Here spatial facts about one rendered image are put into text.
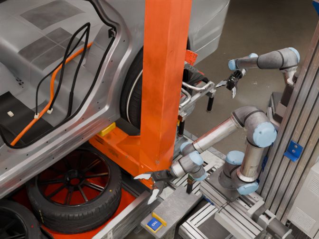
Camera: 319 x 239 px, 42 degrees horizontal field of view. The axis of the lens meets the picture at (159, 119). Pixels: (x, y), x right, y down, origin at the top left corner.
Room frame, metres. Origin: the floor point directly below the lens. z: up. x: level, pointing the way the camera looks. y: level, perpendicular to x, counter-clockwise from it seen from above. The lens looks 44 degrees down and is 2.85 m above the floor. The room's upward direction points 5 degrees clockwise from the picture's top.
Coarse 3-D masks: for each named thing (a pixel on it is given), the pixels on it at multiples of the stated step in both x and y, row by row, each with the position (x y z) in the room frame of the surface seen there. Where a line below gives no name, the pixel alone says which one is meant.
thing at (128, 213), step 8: (144, 192) 1.78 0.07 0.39; (136, 200) 1.70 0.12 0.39; (144, 200) 1.72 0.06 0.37; (128, 208) 1.63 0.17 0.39; (136, 208) 1.66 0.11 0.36; (120, 216) 1.56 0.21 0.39; (128, 216) 1.59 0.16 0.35; (112, 224) 1.50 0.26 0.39; (120, 224) 1.53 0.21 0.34; (104, 232) 1.43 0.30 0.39; (112, 232) 1.46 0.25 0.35
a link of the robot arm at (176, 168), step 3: (174, 162) 1.37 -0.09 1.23; (177, 162) 1.35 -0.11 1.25; (171, 165) 1.34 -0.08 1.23; (174, 165) 1.34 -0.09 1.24; (177, 165) 1.33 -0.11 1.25; (174, 168) 1.32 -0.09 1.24; (177, 168) 1.32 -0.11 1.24; (180, 168) 1.32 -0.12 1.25; (174, 171) 1.31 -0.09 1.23; (177, 171) 1.31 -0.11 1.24; (180, 171) 1.31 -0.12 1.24; (183, 171) 1.31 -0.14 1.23; (177, 174) 1.30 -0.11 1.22; (180, 174) 1.30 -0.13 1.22; (183, 174) 1.31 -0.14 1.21
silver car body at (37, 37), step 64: (0, 0) 3.14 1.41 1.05; (64, 0) 3.28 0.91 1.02; (128, 0) 2.23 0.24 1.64; (192, 0) 2.73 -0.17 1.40; (0, 64) 2.40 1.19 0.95; (64, 64) 2.13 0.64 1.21; (128, 64) 2.21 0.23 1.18; (0, 128) 1.51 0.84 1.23; (64, 128) 1.80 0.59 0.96; (0, 192) 1.40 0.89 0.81
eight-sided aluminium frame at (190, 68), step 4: (184, 64) 2.35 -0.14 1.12; (188, 64) 2.39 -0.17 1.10; (184, 68) 2.35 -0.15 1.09; (188, 68) 2.40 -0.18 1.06; (192, 68) 2.44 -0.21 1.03; (192, 72) 2.44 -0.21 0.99; (188, 76) 2.51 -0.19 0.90; (188, 80) 2.50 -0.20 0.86; (196, 84) 2.50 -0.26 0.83; (188, 88) 2.50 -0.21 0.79; (188, 92) 2.49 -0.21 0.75; (192, 92) 2.47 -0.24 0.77; (192, 96) 2.47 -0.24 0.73
